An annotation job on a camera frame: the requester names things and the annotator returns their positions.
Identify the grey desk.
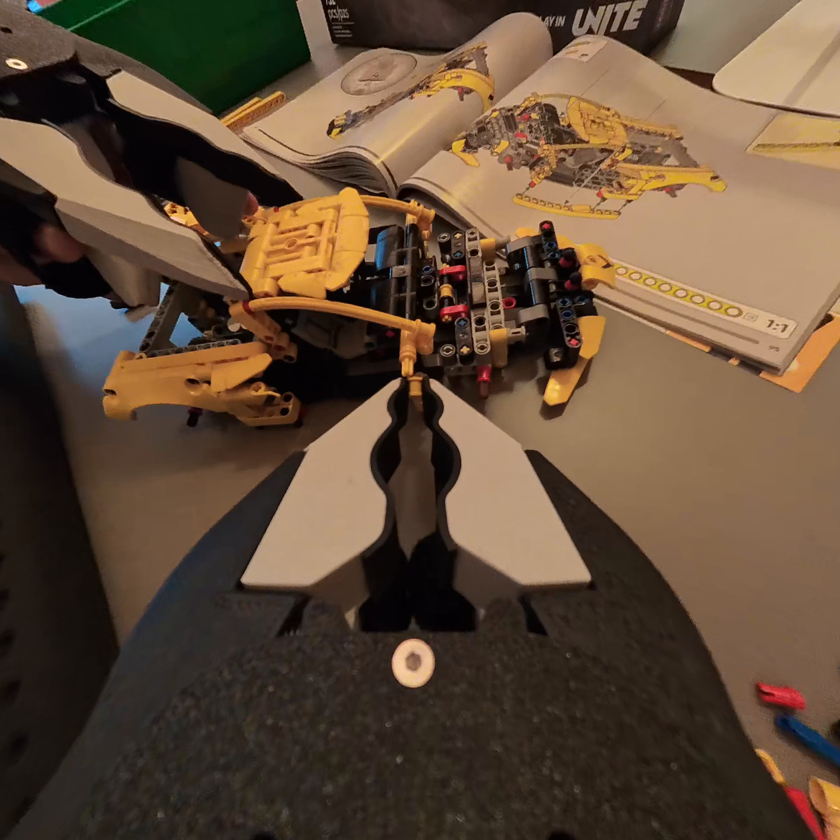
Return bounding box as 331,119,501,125
0,26,840,788

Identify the green plastic bin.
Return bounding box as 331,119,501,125
39,0,312,116

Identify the black dimpled chair armrest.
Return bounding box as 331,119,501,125
0,282,122,834

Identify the yellow black brick car model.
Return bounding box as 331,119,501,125
101,187,618,427

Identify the pile of mixed brick pins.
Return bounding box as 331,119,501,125
753,681,840,840

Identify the instruction booklet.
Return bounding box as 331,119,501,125
239,12,840,395

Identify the person's left hand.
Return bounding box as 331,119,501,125
0,225,88,290

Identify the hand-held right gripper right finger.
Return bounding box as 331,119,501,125
425,378,593,613

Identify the long yellow brick beam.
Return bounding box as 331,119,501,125
222,92,287,130

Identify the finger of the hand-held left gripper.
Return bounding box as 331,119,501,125
105,69,304,240
0,117,256,299

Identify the white wooden book stand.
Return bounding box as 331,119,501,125
712,0,840,119

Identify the dark toy car set box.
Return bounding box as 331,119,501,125
297,0,686,56

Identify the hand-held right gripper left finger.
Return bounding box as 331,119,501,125
239,378,409,614

